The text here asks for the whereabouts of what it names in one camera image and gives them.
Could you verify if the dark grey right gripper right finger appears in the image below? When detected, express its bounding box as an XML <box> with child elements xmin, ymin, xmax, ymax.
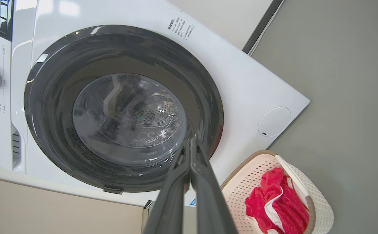
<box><xmin>190</xmin><ymin>139</ymin><xmax>238</xmax><ymax>234</ymax></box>

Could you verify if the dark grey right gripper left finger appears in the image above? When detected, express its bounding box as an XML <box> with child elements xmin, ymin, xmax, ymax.
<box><xmin>143</xmin><ymin>139</ymin><xmax>191</xmax><ymax>234</ymax></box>

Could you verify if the cream perforated laundry basket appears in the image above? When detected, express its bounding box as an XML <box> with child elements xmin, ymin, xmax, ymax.
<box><xmin>221</xmin><ymin>150</ymin><xmax>334</xmax><ymax>234</ymax></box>

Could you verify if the white garment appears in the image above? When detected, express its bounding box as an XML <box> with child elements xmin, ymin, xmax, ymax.
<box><xmin>264</xmin><ymin>187</ymin><xmax>287</xmax><ymax>234</ymax></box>

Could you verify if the red garment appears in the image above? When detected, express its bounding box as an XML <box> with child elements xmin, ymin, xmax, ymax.
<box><xmin>245</xmin><ymin>167</ymin><xmax>309</xmax><ymax>234</ymax></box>

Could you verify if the round white filter cover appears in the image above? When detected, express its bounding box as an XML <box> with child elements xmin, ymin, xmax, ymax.
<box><xmin>258</xmin><ymin>107</ymin><xmax>292</xmax><ymax>137</ymax></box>

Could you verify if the beige cabinet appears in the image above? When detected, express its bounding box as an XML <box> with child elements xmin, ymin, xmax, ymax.
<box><xmin>0</xmin><ymin>175</ymin><xmax>197</xmax><ymax>234</ymax></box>

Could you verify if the white front-load washing machine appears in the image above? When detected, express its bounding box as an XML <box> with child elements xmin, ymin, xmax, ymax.
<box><xmin>0</xmin><ymin>0</ymin><xmax>310</xmax><ymax>208</ymax></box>

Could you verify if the dark round washer door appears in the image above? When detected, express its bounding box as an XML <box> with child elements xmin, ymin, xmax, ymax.
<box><xmin>24</xmin><ymin>25</ymin><xmax>224</xmax><ymax>193</ymax></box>

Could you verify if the dark baseboard strip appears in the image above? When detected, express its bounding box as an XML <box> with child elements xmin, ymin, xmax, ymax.
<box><xmin>242</xmin><ymin>0</ymin><xmax>284</xmax><ymax>54</ymax></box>

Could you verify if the thin white cable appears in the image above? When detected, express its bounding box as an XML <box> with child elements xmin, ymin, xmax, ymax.
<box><xmin>247</xmin><ymin>0</ymin><xmax>287</xmax><ymax>56</ymax></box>

